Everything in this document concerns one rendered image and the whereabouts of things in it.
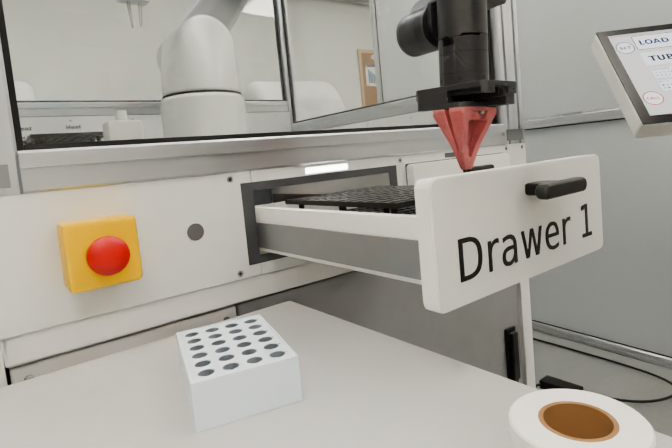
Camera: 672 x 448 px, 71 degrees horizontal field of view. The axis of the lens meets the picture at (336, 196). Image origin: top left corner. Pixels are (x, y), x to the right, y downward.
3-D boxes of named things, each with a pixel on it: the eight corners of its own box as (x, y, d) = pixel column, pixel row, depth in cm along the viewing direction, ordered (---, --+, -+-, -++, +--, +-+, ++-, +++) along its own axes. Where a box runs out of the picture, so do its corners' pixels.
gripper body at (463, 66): (448, 106, 63) (446, 49, 62) (518, 97, 54) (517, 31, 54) (414, 106, 59) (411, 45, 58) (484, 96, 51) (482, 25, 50)
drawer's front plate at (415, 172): (513, 204, 99) (509, 152, 98) (418, 227, 82) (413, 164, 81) (505, 204, 100) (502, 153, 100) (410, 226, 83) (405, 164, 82)
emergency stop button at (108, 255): (134, 271, 48) (129, 233, 48) (91, 280, 46) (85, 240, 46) (127, 267, 51) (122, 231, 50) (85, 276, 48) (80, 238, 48)
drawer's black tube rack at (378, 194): (500, 234, 59) (497, 183, 59) (401, 264, 49) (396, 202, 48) (381, 224, 77) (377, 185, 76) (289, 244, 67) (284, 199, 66)
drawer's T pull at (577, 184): (588, 190, 45) (587, 176, 45) (547, 200, 41) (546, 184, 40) (552, 190, 48) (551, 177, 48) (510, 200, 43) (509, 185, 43)
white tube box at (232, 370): (303, 400, 38) (298, 355, 38) (196, 433, 35) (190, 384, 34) (263, 348, 49) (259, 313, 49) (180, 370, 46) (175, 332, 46)
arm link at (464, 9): (458, -24, 51) (497, -19, 54) (420, -5, 57) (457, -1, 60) (460, 41, 52) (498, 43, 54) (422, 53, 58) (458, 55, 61)
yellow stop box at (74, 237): (146, 280, 51) (137, 214, 51) (71, 296, 47) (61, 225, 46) (134, 273, 55) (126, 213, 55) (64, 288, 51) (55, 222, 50)
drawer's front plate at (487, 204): (603, 247, 55) (599, 153, 54) (439, 316, 38) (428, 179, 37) (588, 246, 56) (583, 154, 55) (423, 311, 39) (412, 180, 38)
